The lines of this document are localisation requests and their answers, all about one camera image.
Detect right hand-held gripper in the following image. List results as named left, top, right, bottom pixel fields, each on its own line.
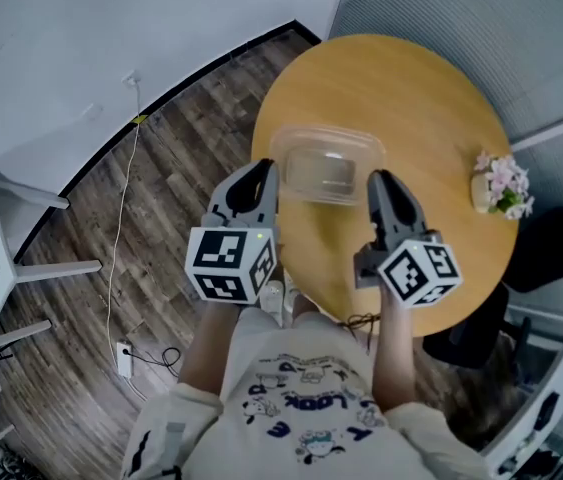
left=353, top=169, right=464, bottom=311

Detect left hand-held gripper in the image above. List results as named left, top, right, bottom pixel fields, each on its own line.
left=184, top=159, right=280, bottom=306

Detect person's right forearm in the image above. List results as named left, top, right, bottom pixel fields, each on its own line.
left=371, top=287, right=418, bottom=414

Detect person's left forearm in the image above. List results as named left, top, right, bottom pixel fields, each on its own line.
left=176, top=300, right=243, bottom=394

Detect person's left shoe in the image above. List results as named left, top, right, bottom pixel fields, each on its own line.
left=259, top=280, right=285, bottom=327

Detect person's shoe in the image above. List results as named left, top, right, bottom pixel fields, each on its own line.
left=259, top=280, right=285, bottom=327
left=284, top=277, right=303, bottom=315

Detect person's right shoe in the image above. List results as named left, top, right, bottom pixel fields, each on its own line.
left=284, top=277, right=303, bottom=315

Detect potted pink flowers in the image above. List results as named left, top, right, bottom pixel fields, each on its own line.
left=470, top=150, right=536, bottom=221

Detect black office chair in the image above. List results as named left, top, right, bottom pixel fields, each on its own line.
left=421, top=206, right=563, bottom=369

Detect white power strip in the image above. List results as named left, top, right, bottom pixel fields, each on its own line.
left=115, top=340, right=134, bottom=379

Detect person's printed white shirt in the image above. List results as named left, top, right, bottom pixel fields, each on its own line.
left=120, top=307, right=492, bottom=480

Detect white cabinet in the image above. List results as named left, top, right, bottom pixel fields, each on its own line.
left=480, top=307, right=563, bottom=480

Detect tangled black cable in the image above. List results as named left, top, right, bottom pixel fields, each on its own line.
left=347, top=312, right=380, bottom=355

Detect white power strip cord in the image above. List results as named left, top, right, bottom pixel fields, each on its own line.
left=105, top=80, right=143, bottom=344

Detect white floor cable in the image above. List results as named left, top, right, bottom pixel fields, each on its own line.
left=125, top=375, right=150, bottom=402

